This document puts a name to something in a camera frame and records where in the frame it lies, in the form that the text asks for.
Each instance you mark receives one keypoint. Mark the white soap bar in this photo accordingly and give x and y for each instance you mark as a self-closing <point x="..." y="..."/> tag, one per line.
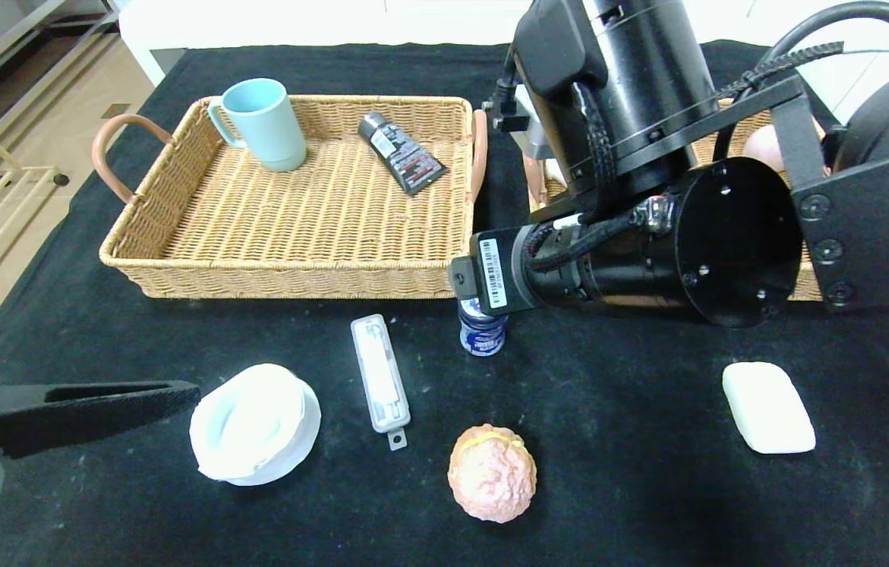
<point x="767" y="408"/>

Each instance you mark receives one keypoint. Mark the white toothbrush case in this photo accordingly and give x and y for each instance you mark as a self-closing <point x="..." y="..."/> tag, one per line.
<point x="380" y="378"/>

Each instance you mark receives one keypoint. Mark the blue gum jar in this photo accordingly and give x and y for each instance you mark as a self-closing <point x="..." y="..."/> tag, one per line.
<point x="483" y="335"/>

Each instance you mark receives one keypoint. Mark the pink egg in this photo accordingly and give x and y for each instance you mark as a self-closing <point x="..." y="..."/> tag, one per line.
<point x="763" y="150"/>

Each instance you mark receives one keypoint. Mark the wicker basket holding mug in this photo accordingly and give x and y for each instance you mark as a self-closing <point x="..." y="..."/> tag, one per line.
<point x="294" y="220"/>

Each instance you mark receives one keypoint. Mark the brown lumpy bread bun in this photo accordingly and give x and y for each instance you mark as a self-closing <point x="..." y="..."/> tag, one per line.
<point x="493" y="474"/>

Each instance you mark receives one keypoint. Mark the grey metal shelf frame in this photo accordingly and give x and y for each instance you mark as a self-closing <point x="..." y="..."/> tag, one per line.
<point x="15" y="39"/>

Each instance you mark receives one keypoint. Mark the wicker basket holding milk bottle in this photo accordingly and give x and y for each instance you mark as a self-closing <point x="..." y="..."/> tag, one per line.
<point x="812" y="282"/>

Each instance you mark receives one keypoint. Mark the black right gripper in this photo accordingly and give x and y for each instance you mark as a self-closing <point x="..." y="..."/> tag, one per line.
<point x="492" y="273"/>

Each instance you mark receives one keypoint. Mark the teal plastic mug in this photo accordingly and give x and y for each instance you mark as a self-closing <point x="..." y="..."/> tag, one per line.
<point x="267" y="126"/>

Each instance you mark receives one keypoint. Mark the black squeeze tube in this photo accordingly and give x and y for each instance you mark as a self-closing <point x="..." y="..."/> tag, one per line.
<point x="405" y="157"/>

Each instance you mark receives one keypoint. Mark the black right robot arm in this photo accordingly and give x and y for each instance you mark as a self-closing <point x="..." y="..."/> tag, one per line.
<point x="649" y="79"/>

